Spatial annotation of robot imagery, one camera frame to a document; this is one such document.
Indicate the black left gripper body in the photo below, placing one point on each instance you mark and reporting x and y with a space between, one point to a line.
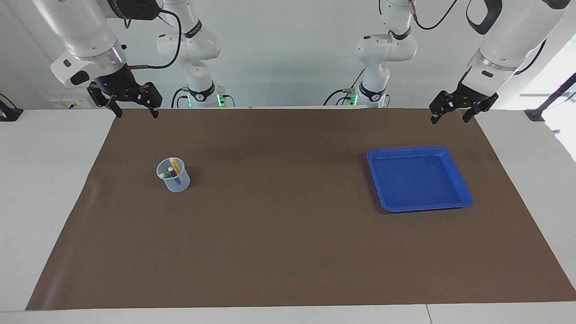
472 95

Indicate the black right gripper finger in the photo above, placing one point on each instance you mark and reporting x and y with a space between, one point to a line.
153 96
101 95

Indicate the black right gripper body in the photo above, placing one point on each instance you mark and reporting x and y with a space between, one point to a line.
119 83

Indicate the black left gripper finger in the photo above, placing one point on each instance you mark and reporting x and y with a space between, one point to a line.
483 107
443 102

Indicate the yellow pen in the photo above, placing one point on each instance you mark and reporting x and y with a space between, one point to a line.
175 166

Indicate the green pen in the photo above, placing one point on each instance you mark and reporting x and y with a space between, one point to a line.
166 175

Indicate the purple pen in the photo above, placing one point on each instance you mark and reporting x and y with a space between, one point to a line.
178 182

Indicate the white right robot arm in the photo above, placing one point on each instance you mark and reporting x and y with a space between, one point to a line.
85 31

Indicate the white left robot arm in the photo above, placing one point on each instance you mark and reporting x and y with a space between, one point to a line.
508 40

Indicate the blue plastic tray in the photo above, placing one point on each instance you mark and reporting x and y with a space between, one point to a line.
418 180

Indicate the translucent plastic cup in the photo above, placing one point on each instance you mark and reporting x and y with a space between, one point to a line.
180 186

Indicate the black table clamp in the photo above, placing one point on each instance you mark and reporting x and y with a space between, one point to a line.
9 112

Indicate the brown table mat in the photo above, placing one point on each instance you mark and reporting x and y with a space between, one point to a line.
288 247

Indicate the white wall socket box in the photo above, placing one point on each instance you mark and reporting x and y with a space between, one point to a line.
67 99

